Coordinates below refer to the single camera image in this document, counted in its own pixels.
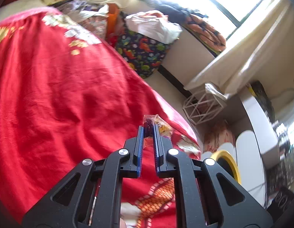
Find purple cookie snack wrapper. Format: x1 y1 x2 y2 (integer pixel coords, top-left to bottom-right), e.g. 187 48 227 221
143 114 173 138

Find yellow rimmed black trash bin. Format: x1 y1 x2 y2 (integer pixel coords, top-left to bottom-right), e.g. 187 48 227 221
211 150 242 184

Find white chair back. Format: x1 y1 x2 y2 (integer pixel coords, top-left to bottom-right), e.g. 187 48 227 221
201 130 268 207

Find black electronic device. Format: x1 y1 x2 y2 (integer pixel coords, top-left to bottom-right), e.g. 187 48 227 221
266 186 294 221

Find white desk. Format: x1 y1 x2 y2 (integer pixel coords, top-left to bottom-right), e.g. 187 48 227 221
238 87 280 169

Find red floral bed blanket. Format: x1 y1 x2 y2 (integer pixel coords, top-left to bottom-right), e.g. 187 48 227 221
0 7 196 223

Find cream window curtain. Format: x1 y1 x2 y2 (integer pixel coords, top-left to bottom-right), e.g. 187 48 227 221
83 0 290 98

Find dinosaur print laundry basket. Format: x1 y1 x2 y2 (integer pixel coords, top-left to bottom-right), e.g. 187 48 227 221
116 26 171 79

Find orange patterned folded quilt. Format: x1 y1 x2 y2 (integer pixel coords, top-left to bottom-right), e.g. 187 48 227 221
185 14 226 53

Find floral fabric bag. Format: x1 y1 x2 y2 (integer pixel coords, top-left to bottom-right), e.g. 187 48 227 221
79 16 107 39

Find white clothes in basket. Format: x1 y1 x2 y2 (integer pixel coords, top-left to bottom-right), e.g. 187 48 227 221
125 10 182 44

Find dark blue jacket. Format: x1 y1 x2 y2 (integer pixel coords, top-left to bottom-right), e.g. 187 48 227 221
139 0 209 24

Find orange plastic bag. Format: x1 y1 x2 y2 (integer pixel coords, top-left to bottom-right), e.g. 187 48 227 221
106 3 120 36

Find white wire side table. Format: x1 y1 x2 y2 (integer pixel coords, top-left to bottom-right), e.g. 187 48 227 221
183 84 227 125

